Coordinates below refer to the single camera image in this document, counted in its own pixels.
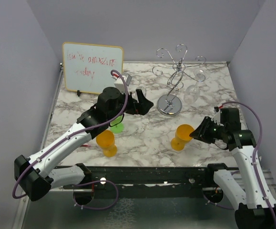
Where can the clear tall glass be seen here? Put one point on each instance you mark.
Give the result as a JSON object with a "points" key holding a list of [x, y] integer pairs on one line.
{"points": [[143, 91]]}

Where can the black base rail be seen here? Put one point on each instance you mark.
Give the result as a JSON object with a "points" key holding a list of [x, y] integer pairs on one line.
{"points": [[146, 182]]}

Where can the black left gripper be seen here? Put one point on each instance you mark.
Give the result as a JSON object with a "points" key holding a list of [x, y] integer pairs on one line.
{"points": [[142, 107]]}

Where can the orange plastic glass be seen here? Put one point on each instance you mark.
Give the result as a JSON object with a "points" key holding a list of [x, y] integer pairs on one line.
{"points": [[106, 142], [182, 137]]}

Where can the clear wine glass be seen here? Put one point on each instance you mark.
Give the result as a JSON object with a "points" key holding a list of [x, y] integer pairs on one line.
{"points": [[192, 92]]}

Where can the green plastic wine glass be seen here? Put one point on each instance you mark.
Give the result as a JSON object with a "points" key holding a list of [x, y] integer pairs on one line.
{"points": [[116, 126]]}

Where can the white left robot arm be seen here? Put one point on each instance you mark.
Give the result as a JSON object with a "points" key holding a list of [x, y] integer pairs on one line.
{"points": [[37, 174]]}

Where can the chrome wine glass rack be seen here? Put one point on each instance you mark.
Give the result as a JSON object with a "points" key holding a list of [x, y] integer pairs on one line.
{"points": [[169, 104]]}

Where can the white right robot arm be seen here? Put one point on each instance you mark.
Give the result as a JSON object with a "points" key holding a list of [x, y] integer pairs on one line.
{"points": [[253, 202]]}

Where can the yellow framed whiteboard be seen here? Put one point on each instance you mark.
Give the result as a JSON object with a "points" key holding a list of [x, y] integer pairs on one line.
{"points": [[87, 67]]}

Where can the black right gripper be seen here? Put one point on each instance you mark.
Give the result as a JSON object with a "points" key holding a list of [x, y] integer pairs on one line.
{"points": [[201, 132]]}

